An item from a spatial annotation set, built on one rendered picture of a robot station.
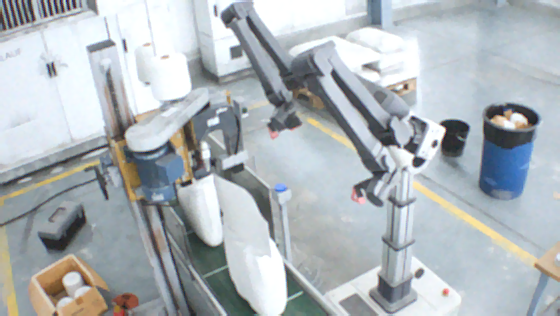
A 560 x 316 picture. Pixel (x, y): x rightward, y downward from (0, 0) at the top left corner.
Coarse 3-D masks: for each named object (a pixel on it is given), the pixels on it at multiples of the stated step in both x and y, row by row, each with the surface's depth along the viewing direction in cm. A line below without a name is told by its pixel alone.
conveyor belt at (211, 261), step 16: (176, 208) 325; (192, 240) 294; (208, 256) 281; (224, 256) 280; (208, 272) 269; (224, 272) 268; (208, 288) 270; (224, 288) 257; (288, 288) 253; (224, 304) 247; (240, 304) 246; (288, 304) 243; (304, 304) 242
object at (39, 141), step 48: (0, 0) 370; (48, 0) 403; (144, 0) 446; (0, 48) 387; (48, 48) 413; (0, 96) 405; (48, 96) 432; (96, 96) 460; (144, 96) 489; (0, 144) 422; (48, 144) 450; (96, 144) 483
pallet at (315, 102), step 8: (408, 80) 536; (416, 80) 542; (304, 88) 536; (392, 88) 523; (408, 88) 540; (296, 96) 549; (304, 96) 554; (312, 96) 521; (312, 104) 527; (320, 104) 521
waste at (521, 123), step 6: (510, 114) 353; (516, 114) 349; (492, 120) 342; (498, 120) 338; (504, 120) 344; (510, 120) 351; (516, 120) 346; (522, 120) 344; (504, 126) 336; (510, 126) 334; (516, 126) 340; (522, 126) 338; (528, 126) 328
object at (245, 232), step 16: (224, 192) 232; (240, 192) 222; (224, 208) 228; (240, 208) 207; (256, 208) 209; (224, 224) 236; (240, 224) 213; (256, 224) 204; (224, 240) 237; (240, 240) 221; (256, 240) 210; (240, 256) 224; (256, 256) 214; (272, 256) 216; (240, 272) 230; (256, 272) 217; (272, 272) 218; (240, 288) 244; (256, 288) 222; (272, 288) 221; (256, 304) 230; (272, 304) 227
